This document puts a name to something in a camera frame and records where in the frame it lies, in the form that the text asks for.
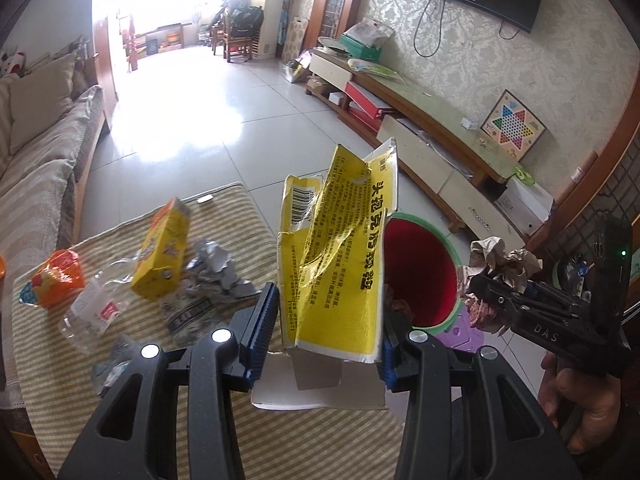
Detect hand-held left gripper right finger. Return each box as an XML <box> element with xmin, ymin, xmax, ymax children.
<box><xmin>377</xmin><ymin>310</ymin><xmax>583</xmax><ymax>480</ymax></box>

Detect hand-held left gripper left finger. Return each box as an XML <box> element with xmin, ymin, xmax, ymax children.
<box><xmin>57</xmin><ymin>282</ymin><xmax>281</xmax><ymax>480</ymax></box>

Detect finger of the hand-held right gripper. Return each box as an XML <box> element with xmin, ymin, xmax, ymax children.
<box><xmin>470</xmin><ymin>274</ymin><xmax>577</xmax><ymax>334</ymax></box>
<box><xmin>525</xmin><ymin>281</ymin><xmax>584</xmax><ymax>312</ymax></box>

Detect brown wrapper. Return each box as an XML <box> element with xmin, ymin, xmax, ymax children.
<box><xmin>457</xmin><ymin>236</ymin><xmax>544</xmax><ymax>337</ymax></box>

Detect dark printed wrapper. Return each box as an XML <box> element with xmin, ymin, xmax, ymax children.
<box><xmin>162</xmin><ymin>294</ymin><xmax>227</xmax><ymax>342</ymax></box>

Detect grey foil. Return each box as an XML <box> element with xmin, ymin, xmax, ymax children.
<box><xmin>184</xmin><ymin>239</ymin><xmax>262</xmax><ymax>307</ymax></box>

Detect red bin with green rim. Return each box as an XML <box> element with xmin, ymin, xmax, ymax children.
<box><xmin>382</xmin><ymin>212</ymin><xmax>467</xmax><ymax>338</ymax></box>

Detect torn yellow cardboard box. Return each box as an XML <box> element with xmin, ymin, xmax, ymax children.
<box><xmin>250</xmin><ymin>142</ymin><xmax>402</xmax><ymax>412</ymax></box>

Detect small yellow box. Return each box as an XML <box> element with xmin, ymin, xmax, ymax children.
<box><xmin>130</xmin><ymin>197</ymin><xmax>194</xmax><ymax>302</ymax></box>

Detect clear plastic bottle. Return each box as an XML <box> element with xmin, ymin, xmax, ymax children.
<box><xmin>58</xmin><ymin>257</ymin><xmax>139</xmax><ymax>357</ymax></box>

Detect orange snack bag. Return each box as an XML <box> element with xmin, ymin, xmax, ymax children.
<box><xmin>19</xmin><ymin>248</ymin><xmax>87</xmax><ymax>310</ymax></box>

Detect person's right hand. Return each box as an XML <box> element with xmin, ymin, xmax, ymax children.
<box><xmin>537</xmin><ymin>350</ymin><xmax>624</xmax><ymax>457</ymax></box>

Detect purple stool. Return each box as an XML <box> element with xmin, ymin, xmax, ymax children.
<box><xmin>438</xmin><ymin>304</ymin><xmax>484</xmax><ymax>362</ymax></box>

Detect large white box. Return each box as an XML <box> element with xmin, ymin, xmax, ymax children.
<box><xmin>494</xmin><ymin>174</ymin><xmax>556</xmax><ymax>238</ymax></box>

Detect dark wooden lattice furniture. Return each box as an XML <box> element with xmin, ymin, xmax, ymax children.
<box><xmin>525</xmin><ymin>129</ymin><xmax>640</xmax><ymax>312</ymax></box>

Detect star checkers board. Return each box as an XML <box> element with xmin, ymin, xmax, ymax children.
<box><xmin>479</xmin><ymin>88</ymin><xmax>547</xmax><ymax>163</ymax></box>

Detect wooden television cabinet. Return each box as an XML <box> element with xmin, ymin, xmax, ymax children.
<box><xmin>304</xmin><ymin>47</ymin><xmax>557</xmax><ymax>234</ymax></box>

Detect brown cardboard box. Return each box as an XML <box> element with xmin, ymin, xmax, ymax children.
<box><xmin>305</xmin><ymin>75</ymin><xmax>334</xmax><ymax>99</ymax></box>

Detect sofa with striped cover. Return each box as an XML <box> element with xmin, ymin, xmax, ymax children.
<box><xmin>0</xmin><ymin>35</ymin><xmax>120</xmax><ymax>411</ymax></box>

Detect shiny bag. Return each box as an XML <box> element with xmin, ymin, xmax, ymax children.
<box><xmin>282</xmin><ymin>57</ymin><xmax>314</xmax><ymax>84</ymax></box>

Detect yellow-green plastic bag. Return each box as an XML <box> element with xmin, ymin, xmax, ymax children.
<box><xmin>347</xmin><ymin>57</ymin><xmax>402</xmax><ymax>83</ymax></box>

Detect wooden chair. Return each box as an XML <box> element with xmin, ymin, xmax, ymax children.
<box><xmin>212</xmin><ymin>7</ymin><xmax>257</xmax><ymax>64</ymax></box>

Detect green box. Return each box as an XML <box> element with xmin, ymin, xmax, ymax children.
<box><xmin>339</xmin><ymin>32</ymin><xmax>384</xmax><ymax>62</ymax></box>

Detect patterned board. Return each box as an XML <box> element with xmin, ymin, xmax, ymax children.
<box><xmin>287</xmin><ymin>14</ymin><xmax>311</xmax><ymax>62</ymax></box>

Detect white plastic bag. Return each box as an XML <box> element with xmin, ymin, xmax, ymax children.
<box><xmin>344</xmin><ymin>16</ymin><xmax>396</xmax><ymax>49</ymax></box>

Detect low wooden table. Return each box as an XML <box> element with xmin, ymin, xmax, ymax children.
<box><xmin>144</xmin><ymin>22</ymin><xmax>194</xmax><ymax>54</ymax></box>

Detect black backpack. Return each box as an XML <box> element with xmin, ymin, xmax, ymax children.
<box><xmin>227</xmin><ymin>4</ymin><xmax>265</xmax><ymax>39</ymax></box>

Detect patterned cushion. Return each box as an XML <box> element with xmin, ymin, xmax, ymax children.
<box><xmin>55</xmin><ymin>39</ymin><xmax>94</xmax><ymax>102</ymax></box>

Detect beige cushion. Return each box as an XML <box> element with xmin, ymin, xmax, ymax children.
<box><xmin>8</xmin><ymin>52</ymin><xmax>77</xmax><ymax>154</ymax></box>

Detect white pink plush toy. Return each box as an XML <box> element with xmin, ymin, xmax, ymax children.
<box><xmin>0</xmin><ymin>50</ymin><xmax>26</xmax><ymax>77</ymax></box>

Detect long black television cable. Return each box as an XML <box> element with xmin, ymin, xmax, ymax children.
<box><xmin>418</xmin><ymin>0</ymin><xmax>447</xmax><ymax>59</ymax></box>

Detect turned wooden post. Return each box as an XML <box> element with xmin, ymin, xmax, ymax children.
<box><xmin>127</xmin><ymin>14</ymin><xmax>142</xmax><ymax>74</ymax></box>

